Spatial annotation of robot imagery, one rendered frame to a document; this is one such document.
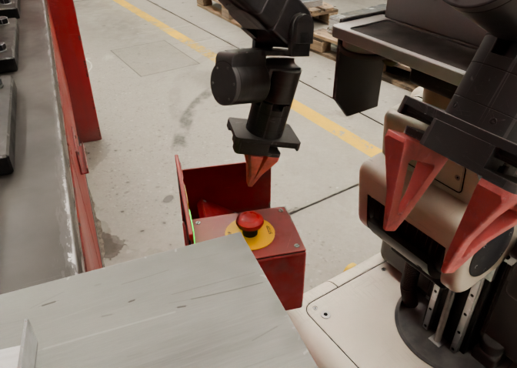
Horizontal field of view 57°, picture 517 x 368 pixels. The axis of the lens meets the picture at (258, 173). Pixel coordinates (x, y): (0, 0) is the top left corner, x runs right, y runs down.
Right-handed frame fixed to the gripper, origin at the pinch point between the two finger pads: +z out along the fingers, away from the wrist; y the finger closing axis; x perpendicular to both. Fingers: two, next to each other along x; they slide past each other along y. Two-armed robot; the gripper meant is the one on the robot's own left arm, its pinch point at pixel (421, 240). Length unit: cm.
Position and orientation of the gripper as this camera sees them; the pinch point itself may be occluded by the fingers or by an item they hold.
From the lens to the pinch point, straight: 37.7
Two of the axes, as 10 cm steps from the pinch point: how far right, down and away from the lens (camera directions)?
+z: -3.8, 8.8, 2.8
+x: 7.4, 1.0, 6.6
